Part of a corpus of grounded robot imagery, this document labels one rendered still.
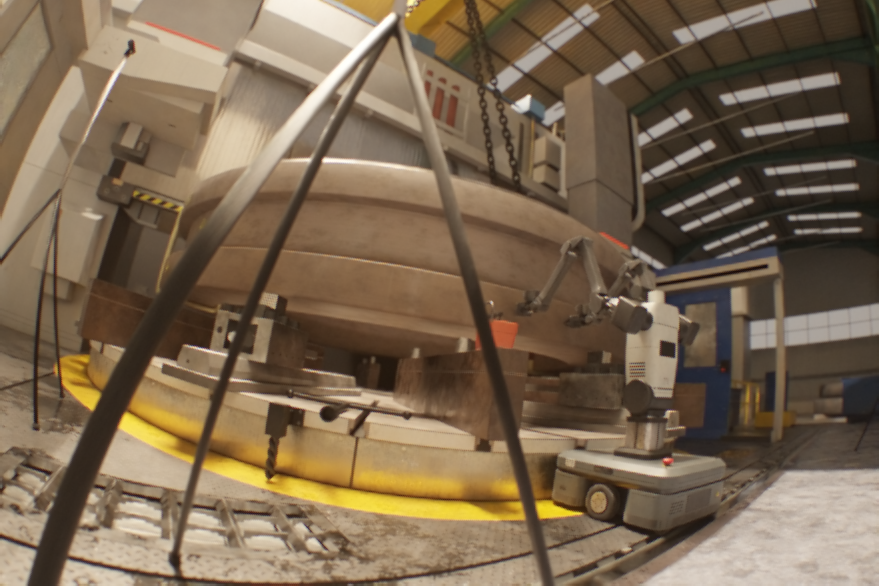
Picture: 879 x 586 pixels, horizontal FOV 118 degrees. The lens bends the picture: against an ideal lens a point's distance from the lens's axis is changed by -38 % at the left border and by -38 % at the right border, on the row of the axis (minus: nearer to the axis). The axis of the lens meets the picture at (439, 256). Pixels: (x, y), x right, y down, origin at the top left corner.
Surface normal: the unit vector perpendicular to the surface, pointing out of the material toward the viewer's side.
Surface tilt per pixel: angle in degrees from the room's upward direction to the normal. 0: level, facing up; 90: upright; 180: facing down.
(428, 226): 90
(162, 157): 90
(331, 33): 90
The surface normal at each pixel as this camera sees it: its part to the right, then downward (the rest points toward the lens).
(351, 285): 0.04, -0.29
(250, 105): 0.58, -0.17
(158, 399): -0.23, -0.33
